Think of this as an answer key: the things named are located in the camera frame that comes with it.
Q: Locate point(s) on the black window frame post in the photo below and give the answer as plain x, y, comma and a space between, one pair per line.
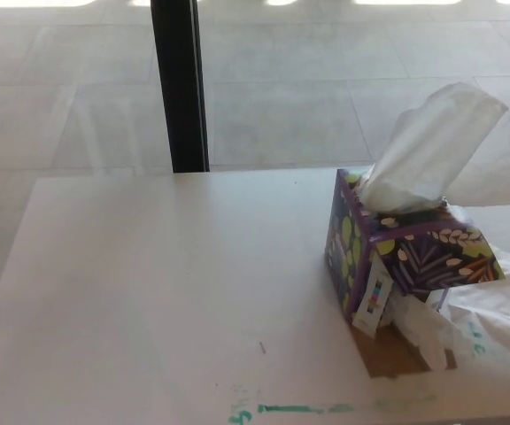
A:
178, 88

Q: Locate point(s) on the smooth white tissue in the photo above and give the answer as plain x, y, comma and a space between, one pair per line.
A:
436, 146

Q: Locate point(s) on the white tissues bunch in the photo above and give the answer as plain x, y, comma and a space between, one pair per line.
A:
419, 319

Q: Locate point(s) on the purple floral tissue box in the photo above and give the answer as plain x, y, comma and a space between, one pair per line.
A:
432, 261

